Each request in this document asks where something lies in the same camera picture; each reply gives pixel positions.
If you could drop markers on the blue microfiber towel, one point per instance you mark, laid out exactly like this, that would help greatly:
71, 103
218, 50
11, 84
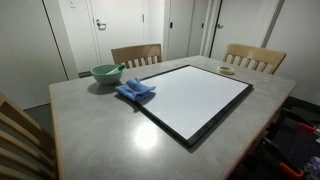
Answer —
134, 90

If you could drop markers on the black framed white board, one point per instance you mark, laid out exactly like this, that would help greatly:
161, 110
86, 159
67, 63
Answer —
188, 101

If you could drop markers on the wooden chair near bowl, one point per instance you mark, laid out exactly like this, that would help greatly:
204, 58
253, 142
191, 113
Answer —
138, 55

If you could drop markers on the green white utensil in bowl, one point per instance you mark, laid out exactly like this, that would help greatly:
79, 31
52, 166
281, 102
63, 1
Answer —
116, 70

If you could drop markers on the green ceramic bowl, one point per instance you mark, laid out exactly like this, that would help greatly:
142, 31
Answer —
99, 74

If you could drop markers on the beige masking tape roll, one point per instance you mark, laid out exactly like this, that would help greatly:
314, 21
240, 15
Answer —
225, 70

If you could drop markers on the round door knob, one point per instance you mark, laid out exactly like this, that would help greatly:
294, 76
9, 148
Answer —
220, 26

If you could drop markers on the wooden chair near tape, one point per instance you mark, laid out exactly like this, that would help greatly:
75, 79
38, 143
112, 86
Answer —
261, 57

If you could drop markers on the orange black clamp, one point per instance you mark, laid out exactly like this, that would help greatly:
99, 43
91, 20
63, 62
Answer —
284, 163
302, 122

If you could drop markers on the wooden chair front left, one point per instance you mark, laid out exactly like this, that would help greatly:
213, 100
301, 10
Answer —
27, 150

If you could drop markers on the silver door lever handle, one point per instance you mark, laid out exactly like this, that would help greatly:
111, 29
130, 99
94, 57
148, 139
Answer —
101, 26

